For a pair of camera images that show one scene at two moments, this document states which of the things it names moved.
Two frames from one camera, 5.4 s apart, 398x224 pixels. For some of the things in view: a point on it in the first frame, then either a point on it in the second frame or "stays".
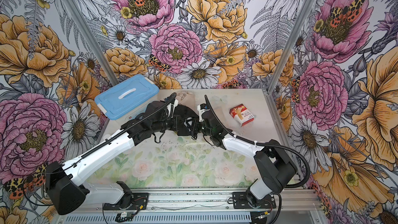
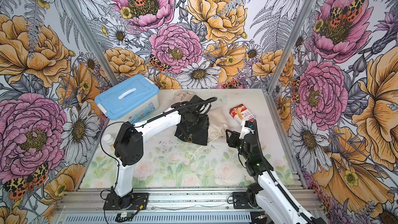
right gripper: [195, 127] → [233, 139]
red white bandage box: [242, 115] stays
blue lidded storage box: [121, 104] stays
